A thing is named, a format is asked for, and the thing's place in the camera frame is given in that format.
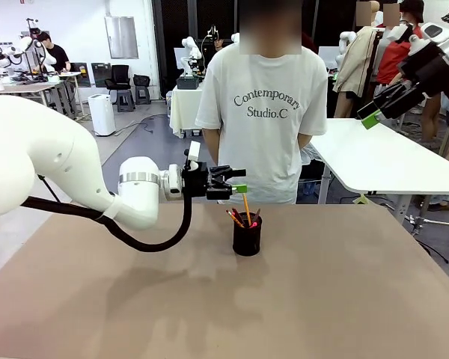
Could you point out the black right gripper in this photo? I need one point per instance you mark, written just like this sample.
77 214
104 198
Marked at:
428 69

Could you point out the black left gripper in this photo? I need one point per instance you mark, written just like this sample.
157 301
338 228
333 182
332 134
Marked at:
196 183

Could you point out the yellow pencil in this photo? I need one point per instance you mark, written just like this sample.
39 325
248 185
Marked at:
247 209
235 218

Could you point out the pink pen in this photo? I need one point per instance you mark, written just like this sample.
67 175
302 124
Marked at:
253 224

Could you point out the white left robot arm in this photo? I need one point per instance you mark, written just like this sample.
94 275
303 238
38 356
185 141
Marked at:
41 149

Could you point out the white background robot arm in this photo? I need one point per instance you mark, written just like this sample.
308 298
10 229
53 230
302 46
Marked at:
191 56
235 37

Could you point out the black mesh pen holder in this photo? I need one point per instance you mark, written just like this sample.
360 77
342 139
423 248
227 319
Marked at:
247 239

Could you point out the person in red T-shirt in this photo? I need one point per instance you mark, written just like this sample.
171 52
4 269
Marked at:
391 60

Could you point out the mannequin in beige jacket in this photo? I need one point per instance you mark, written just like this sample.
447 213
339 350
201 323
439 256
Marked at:
355 63

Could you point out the person in white T-shirt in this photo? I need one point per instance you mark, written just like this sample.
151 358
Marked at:
262 131

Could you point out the white robot beside mannequin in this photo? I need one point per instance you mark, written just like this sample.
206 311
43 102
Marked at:
346 39

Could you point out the white board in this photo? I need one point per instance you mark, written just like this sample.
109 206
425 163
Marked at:
327 56

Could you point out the table with white cloth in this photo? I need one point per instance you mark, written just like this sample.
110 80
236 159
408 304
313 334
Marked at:
185 108

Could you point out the clear plastic sheet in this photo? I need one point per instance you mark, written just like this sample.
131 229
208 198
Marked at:
313 154

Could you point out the pale green paper piece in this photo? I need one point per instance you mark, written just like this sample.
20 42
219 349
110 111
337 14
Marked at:
361 200

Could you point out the black equipment box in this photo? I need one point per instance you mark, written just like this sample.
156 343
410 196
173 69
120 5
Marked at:
189 83

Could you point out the black stool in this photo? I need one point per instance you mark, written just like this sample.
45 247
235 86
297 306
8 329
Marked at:
142 88

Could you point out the silver light stand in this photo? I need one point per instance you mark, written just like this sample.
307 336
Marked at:
434 223

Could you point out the grey plastic stool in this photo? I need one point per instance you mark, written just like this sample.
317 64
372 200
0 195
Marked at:
125 101

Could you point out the seated person in black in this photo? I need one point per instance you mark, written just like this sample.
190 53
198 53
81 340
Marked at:
218 44

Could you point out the white air purifier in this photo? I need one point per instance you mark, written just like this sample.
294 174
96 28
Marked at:
101 116

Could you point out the black office chair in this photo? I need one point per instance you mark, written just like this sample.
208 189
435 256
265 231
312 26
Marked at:
118 76

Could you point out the dark framed board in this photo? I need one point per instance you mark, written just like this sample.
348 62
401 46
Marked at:
84 75
101 73

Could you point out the standing person in black shirt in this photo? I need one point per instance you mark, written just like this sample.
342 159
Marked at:
56 54

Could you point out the grey work desk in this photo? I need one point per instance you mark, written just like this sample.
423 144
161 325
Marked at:
30 88

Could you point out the white robot at desk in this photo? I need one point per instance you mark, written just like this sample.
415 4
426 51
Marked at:
26 48

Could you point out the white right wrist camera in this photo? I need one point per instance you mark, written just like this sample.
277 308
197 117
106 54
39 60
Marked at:
399 31

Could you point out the silver wall panel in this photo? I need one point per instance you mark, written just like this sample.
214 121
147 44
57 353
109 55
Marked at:
121 37

